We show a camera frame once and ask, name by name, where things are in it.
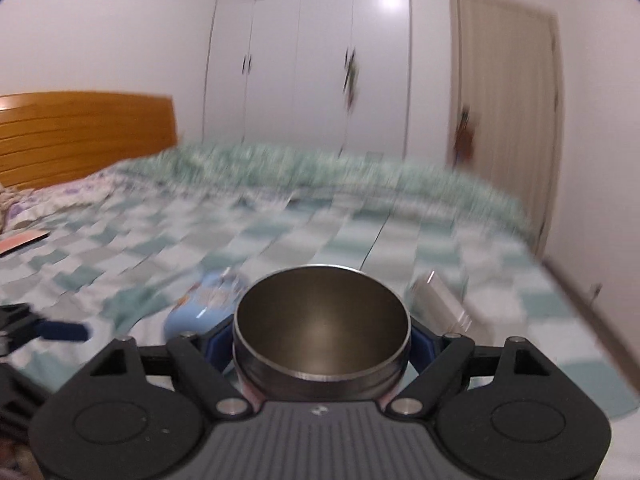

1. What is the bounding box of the wooden headboard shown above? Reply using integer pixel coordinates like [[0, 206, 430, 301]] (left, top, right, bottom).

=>
[[0, 91, 178, 188]]

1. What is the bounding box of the pink steel cup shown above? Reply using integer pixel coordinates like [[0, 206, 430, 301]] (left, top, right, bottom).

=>
[[232, 264, 411, 402]]

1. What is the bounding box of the red book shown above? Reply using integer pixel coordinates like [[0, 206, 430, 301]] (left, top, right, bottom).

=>
[[0, 230, 50, 256]]

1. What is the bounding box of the green floral quilt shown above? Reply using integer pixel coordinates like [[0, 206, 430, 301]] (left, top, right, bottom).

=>
[[115, 143, 536, 242]]

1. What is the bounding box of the beige wooden door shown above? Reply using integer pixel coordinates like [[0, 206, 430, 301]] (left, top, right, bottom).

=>
[[451, 0, 564, 255]]

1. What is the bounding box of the floral pillow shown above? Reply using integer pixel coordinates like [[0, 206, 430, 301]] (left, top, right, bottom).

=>
[[1, 174, 115, 232]]

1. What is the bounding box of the stainless steel cylindrical cup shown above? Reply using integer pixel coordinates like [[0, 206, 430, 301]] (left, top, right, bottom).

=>
[[409, 271, 473, 335]]

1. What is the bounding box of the white wardrobe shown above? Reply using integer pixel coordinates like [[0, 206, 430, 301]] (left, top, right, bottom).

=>
[[202, 0, 411, 157]]

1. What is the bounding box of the light blue cartoon cup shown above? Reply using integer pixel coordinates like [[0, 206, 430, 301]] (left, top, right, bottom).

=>
[[164, 268, 250, 341]]

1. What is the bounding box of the green checkered blanket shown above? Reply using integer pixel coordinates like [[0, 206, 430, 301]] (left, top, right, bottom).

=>
[[1, 184, 639, 418]]

